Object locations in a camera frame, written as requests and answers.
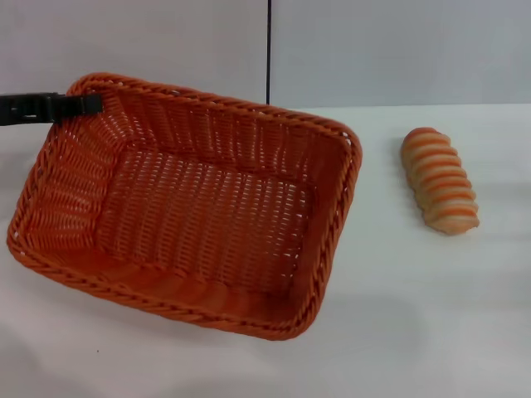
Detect orange woven plastic basket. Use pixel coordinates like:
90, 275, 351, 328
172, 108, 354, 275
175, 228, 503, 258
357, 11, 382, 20
5, 72, 363, 342

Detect striped bread loaf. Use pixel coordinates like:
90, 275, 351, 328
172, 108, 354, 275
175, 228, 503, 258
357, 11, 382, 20
400, 126, 481, 238

